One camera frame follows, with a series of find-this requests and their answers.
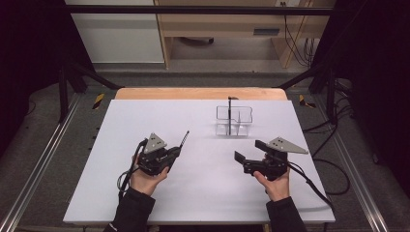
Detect clear acrylic organizer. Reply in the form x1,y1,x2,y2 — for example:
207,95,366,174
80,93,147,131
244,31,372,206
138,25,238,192
215,105,254,137

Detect black metal stand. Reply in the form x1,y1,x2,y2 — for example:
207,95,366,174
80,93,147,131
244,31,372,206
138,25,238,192
57,59,124,124
276,61,340,125

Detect white board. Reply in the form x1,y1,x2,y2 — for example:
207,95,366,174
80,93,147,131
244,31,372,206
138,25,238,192
63,99,337,225

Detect thin black makeup brush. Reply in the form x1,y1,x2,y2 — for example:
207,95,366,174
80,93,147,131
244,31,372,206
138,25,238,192
227,96,234,136

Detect bundle of black floor cables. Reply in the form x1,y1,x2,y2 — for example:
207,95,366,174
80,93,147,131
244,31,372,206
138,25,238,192
303,78,354,156

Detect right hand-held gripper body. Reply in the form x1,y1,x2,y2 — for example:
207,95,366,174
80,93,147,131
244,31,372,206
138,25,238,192
244,136,308,182

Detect person's left hand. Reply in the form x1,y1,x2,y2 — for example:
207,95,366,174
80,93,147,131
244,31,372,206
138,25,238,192
130,154,170,197

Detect white cabinet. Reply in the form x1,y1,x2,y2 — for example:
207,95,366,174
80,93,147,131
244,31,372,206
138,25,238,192
66,0,165,64

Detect thin spiral-tipped makeup brush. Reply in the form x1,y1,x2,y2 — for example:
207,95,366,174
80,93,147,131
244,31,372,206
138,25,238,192
179,130,190,150

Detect black curtain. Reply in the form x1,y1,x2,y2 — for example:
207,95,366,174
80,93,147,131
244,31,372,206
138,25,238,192
310,0,410,197
0,0,98,158

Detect yellow-black tape marker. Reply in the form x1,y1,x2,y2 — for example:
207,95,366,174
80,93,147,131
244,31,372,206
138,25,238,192
92,93,106,110
298,94,317,109

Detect light wooden desk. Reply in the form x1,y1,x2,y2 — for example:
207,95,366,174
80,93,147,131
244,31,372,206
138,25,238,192
154,0,337,70

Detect grey rectangular desk label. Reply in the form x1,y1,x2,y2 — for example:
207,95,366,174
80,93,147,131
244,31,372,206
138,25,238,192
252,28,281,37

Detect black horizontal frame bar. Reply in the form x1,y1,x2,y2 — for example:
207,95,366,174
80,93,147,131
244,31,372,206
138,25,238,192
66,5,335,15

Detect black looped floor cable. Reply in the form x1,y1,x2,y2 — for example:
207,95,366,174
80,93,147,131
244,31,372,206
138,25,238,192
312,158,351,196

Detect wooden table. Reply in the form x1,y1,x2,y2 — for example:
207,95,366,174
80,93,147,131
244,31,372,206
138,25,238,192
114,87,288,102

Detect hand-held gripper cable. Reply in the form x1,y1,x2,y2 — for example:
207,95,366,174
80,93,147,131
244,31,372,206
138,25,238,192
285,159,335,211
116,138,148,201

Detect aluminium rail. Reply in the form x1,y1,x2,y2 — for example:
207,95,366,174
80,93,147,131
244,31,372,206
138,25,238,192
312,95,392,232
0,93,82,232

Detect hanging black desk cables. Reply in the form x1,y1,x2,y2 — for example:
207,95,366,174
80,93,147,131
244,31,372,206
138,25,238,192
280,2,318,68

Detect person's right hand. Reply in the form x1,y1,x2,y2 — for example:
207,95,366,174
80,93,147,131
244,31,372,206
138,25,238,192
252,167,291,203

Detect right hand-held gripper cable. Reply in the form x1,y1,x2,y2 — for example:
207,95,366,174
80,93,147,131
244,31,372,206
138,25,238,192
285,159,335,211

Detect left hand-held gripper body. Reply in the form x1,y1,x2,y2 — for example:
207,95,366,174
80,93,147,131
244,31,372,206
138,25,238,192
138,132,175,177

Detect left hand-held gripper cable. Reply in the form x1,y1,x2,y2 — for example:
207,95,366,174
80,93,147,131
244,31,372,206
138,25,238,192
116,138,148,201

